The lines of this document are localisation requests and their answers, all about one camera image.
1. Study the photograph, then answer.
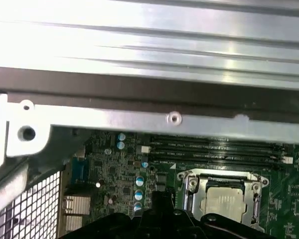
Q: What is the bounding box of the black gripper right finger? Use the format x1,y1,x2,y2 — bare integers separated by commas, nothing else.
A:
163,190,272,239

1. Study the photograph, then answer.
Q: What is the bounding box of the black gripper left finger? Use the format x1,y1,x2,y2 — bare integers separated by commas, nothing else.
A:
62,190,164,239

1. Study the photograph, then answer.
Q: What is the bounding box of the silver CPU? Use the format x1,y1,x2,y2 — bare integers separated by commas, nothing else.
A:
200,185,249,224

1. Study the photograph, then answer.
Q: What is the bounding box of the metal socket cover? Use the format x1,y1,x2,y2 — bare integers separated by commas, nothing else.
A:
186,170,262,226

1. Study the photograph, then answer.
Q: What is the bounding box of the CPU socket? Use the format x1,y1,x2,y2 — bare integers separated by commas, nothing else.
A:
176,168,270,231

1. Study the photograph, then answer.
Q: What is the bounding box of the silver finned heatsink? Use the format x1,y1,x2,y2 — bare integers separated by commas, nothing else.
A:
63,195,91,233

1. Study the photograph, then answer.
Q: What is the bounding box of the green motherboard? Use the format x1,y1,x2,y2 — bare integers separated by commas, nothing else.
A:
62,126,299,239

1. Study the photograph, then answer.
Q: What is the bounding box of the blue board connector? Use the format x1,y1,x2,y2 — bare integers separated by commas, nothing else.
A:
72,159,89,183

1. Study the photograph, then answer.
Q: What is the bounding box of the black RAM slot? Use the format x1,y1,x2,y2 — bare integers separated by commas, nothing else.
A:
149,134,277,148
149,153,285,165
149,147,282,159
149,141,280,153

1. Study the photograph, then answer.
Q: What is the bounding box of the black open PC case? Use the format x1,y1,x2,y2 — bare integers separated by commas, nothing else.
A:
0,65,299,239

